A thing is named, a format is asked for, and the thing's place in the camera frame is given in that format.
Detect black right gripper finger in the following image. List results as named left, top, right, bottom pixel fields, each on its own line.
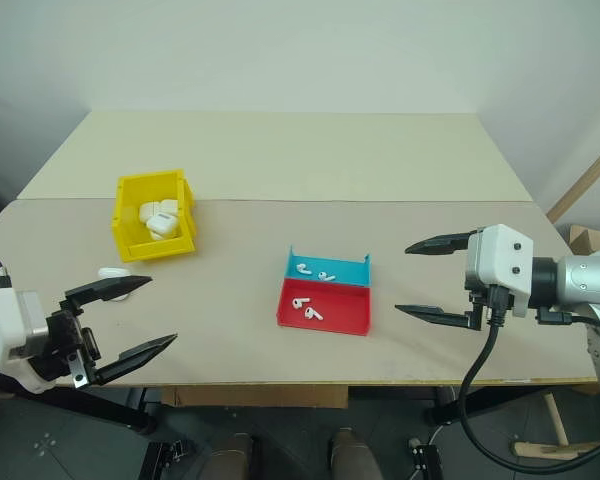
left=394, top=303, right=483, bottom=331
left=404, top=228, right=484, bottom=257

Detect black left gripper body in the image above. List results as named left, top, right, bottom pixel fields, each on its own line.
left=29, top=309, right=103, bottom=389

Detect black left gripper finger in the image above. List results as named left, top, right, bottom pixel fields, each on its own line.
left=94, top=333, right=179, bottom=387
left=59, top=275, right=154, bottom=315

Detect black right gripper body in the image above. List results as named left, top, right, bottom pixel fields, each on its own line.
left=464, top=279, right=493, bottom=314

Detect yellow bin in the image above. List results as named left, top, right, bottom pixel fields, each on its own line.
left=110, top=168, right=198, bottom=264

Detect white earbud cases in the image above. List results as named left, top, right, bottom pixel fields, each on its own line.
left=145, top=213, right=178, bottom=241

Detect brown cardboard box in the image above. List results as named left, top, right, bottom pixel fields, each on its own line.
left=565, top=223, right=600, bottom=257

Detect red plastic tray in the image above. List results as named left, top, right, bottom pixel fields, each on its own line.
left=275, top=277, right=373, bottom=337

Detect blue plastic tray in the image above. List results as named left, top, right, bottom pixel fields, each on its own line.
left=282, top=244, right=373, bottom=290

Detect black foot pedal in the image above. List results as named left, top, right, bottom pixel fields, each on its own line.
left=406, top=438, right=442, bottom=480
left=142, top=438, right=197, bottom=480

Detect wooden stick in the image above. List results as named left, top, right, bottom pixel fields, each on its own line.
left=546, top=133, right=600, bottom=222

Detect wooden stand piece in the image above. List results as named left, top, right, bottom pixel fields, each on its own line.
left=511, top=392, right=600, bottom=457

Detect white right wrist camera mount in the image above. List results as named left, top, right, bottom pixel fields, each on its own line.
left=466, top=223, right=535, bottom=319

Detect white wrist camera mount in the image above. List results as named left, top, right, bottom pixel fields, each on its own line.
left=466, top=223, right=535, bottom=319
left=0, top=288, right=56, bottom=394

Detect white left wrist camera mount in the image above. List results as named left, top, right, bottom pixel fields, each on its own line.
left=0, top=288, right=56, bottom=394

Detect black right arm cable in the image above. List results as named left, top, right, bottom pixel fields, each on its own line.
left=457, top=283, right=600, bottom=474

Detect black table frame leg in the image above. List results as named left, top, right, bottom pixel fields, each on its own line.
left=423, top=385, right=599, bottom=428
left=9, top=386, right=159, bottom=435

